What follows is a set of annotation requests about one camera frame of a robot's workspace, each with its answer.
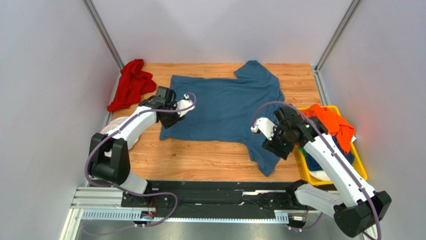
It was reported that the teal blue t shirt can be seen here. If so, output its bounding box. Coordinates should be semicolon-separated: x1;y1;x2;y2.
159;60;285;177

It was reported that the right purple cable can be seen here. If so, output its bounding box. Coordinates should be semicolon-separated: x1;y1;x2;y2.
251;101;383;240

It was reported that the navy blue t shirt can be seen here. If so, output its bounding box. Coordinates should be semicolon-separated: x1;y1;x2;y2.
298;136;355;172

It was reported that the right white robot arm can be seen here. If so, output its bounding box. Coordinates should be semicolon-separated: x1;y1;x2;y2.
251;102;392;240

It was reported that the aluminium frame rail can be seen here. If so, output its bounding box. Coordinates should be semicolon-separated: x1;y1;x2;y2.
60;186;328;240

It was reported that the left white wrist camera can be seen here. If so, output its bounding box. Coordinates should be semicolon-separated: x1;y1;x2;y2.
176;94;195;117

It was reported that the red t shirt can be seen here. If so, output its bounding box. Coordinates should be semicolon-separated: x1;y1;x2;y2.
106;59;157;112

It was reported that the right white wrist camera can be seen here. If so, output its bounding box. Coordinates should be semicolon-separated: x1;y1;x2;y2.
250;117;277;141

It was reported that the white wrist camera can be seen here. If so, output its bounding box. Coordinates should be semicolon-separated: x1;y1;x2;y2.
176;94;195;117
250;117;277;141

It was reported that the white mesh laundry bag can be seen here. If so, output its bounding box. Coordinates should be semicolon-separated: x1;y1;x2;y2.
100;116;140;150

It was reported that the orange t shirt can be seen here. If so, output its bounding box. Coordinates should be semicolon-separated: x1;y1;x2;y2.
302;104;355;154

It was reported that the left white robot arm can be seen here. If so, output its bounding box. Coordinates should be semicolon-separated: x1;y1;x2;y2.
84;86;197;207

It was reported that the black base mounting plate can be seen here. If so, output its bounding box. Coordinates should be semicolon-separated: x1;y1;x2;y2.
121;180;307;219

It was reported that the yellow plastic bin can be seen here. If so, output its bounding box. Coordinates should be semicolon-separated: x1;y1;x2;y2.
295;105;368;186

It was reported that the white t shirt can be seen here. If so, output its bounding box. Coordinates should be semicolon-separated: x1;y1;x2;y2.
309;170;331;182

